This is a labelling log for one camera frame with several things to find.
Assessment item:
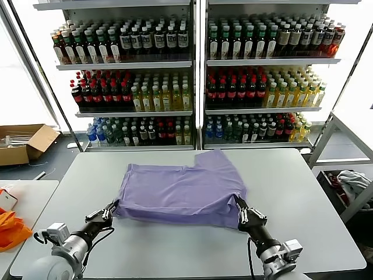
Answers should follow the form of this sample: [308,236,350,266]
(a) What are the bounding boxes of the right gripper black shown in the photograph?
[233,197,280,251]

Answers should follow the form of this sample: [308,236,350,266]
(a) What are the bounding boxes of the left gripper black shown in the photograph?
[71,201,121,247]

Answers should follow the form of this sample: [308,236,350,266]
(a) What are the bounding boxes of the lavender purple t-shirt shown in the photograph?
[112,148,250,230]

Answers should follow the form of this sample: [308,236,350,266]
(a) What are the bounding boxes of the dark green bottle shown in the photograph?
[113,125,124,145]
[224,121,234,142]
[233,121,243,142]
[105,124,115,145]

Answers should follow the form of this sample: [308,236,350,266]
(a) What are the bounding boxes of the black plastic crate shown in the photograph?
[316,169,373,211]

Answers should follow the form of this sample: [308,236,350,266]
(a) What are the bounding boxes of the orange cloth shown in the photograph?
[0,208,33,253]

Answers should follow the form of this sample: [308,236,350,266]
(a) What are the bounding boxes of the red garment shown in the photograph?
[328,173,350,207]

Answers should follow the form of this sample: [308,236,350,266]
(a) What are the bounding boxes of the small white orange box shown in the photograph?
[0,187,19,211]

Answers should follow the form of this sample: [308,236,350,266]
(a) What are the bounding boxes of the open cardboard box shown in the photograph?
[0,124,61,166]

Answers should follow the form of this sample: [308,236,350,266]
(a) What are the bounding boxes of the grey white garment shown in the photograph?
[336,170,373,200]

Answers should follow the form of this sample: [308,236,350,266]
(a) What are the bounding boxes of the white packing strips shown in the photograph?
[0,132,31,146]

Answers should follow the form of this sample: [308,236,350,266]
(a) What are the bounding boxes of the white metal shelf rack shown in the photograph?
[31,0,202,152]
[199,0,362,151]

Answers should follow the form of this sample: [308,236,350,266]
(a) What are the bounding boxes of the green-capped white-label bottle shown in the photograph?
[232,25,244,59]
[208,25,220,59]
[255,24,268,59]
[244,25,256,59]
[108,27,122,63]
[96,27,111,64]
[61,30,76,64]
[72,29,87,64]
[267,24,279,58]
[83,28,98,64]
[220,25,233,59]

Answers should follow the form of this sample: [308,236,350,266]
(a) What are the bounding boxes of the dark bottle blue-print label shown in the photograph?
[130,25,143,61]
[119,25,132,61]
[313,23,325,57]
[153,24,166,60]
[323,23,336,57]
[141,24,154,61]
[166,24,178,60]
[301,23,314,57]
[177,23,189,60]

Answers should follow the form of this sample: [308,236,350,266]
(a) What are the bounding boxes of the dark bottle beige label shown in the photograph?
[278,23,291,57]
[290,23,302,57]

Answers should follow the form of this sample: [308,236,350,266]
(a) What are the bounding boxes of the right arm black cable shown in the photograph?
[247,236,257,277]

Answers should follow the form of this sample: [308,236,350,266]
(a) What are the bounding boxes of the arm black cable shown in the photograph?
[81,227,116,274]
[247,236,257,277]

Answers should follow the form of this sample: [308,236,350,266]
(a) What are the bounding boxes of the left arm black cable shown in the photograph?
[81,227,116,274]

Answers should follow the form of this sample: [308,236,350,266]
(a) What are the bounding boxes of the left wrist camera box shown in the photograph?
[34,223,71,249]

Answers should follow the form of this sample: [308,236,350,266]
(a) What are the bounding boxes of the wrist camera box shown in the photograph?
[34,223,71,249]
[279,239,304,262]

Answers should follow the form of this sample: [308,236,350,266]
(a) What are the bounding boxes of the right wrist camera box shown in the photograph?
[279,239,304,262]

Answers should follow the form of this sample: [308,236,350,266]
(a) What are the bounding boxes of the grey metal rack frame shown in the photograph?
[308,109,373,224]

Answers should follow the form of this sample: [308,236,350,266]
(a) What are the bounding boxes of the dark window frame post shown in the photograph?
[6,0,84,152]

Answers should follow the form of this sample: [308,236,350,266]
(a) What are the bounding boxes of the grey window frame post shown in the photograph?
[0,8,62,131]

